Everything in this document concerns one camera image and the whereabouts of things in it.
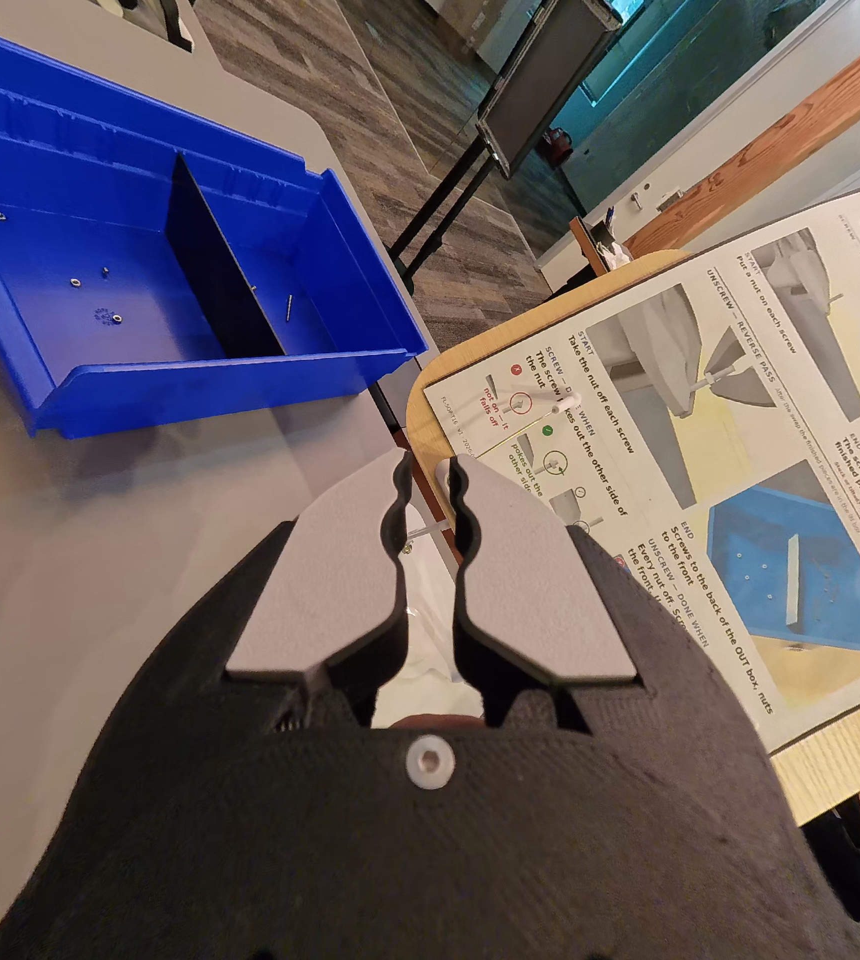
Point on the white screw peg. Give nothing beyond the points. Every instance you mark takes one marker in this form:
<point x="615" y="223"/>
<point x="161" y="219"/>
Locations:
<point x="569" y="405"/>

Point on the black bin divider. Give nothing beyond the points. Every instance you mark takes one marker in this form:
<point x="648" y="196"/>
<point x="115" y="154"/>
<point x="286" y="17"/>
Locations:
<point x="212" y="277"/>

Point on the grey desk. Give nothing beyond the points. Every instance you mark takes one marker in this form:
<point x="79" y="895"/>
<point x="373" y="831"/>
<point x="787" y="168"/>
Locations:
<point x="100" y="525"/>

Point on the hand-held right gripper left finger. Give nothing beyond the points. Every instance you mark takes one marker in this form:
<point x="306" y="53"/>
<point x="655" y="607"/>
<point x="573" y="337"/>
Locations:
<point x="317" y="592"/>

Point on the small black object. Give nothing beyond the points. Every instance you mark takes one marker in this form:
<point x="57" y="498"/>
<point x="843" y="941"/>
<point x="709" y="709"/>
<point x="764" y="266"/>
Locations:
<point x="175" y="22"/>

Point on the white cloth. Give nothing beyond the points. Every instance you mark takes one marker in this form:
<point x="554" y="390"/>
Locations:
<point x="614" y="251"/>

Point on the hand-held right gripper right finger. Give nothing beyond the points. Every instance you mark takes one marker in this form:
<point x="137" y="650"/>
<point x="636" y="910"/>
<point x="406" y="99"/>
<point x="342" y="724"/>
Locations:
<point x="535" y="600"/>

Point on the large blue plastic bin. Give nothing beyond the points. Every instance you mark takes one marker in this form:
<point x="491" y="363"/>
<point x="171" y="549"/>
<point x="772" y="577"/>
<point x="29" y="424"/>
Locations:
<point x="145" y="315"/>

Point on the printed instruction sheet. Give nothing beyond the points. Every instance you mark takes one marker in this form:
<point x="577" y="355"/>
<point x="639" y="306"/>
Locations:
<point x="700" y="450"/>

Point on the metal door lock plate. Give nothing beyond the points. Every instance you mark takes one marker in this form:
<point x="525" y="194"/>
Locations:
<point x="668" y="201"/>

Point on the wooden door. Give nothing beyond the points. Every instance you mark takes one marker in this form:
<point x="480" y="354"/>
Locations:
<point x="775" y="150"/>

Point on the wooden board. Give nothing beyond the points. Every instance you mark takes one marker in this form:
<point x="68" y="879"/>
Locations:
<point x="835" y="780"/>

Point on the red fire extinguisher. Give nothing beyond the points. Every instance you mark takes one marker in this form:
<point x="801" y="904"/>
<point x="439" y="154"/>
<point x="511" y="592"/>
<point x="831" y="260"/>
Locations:
<point x="557" y="144"/>

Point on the black display on stand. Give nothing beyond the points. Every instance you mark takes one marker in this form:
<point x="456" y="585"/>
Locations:
<point x="542" y="75"/>

